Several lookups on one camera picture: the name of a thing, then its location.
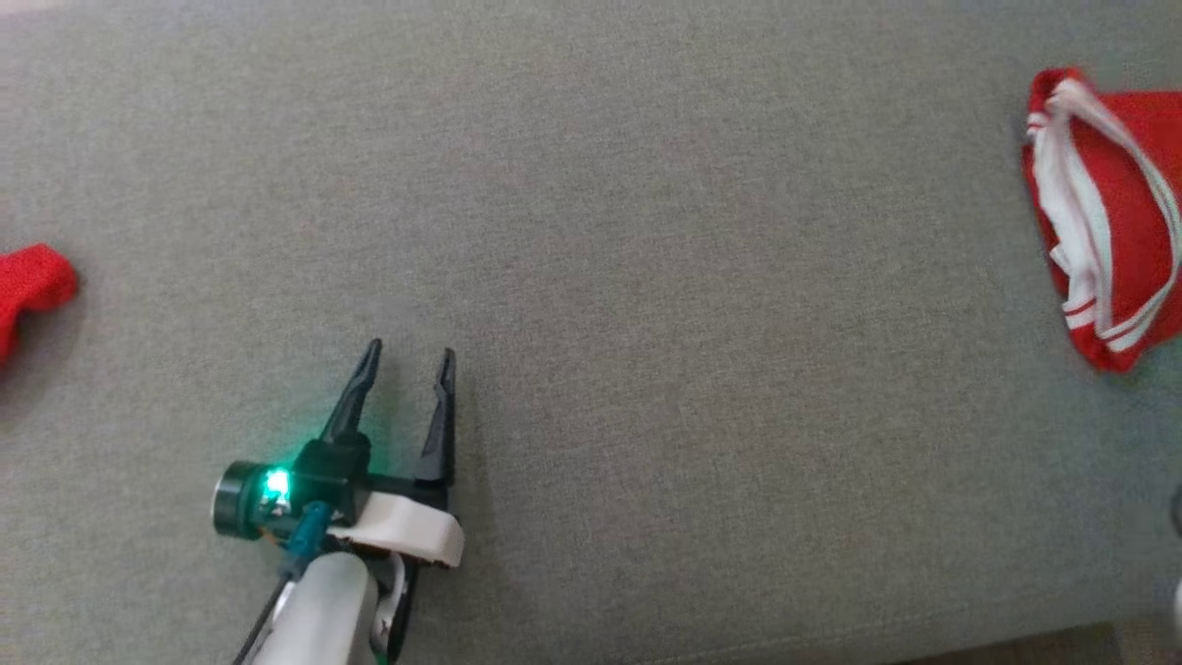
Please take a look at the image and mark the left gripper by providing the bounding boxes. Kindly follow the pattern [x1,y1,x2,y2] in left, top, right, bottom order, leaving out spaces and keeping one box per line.
[212,339,465,569]

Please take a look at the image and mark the red and white shorts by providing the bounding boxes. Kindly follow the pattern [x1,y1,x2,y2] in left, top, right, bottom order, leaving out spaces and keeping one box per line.
[1020,66,1182,374]

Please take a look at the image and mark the grey fabric sofa seat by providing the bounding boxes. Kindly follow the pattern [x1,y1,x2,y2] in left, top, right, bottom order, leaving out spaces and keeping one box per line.
[0,0,1182,665]

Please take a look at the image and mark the red shirt with print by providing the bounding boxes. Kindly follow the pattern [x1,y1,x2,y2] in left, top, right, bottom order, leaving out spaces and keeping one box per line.
[0,243,80,367]

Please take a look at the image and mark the black cable with teal plug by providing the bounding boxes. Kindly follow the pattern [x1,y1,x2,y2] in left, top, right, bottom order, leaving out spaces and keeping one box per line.
[231,503,332,665]

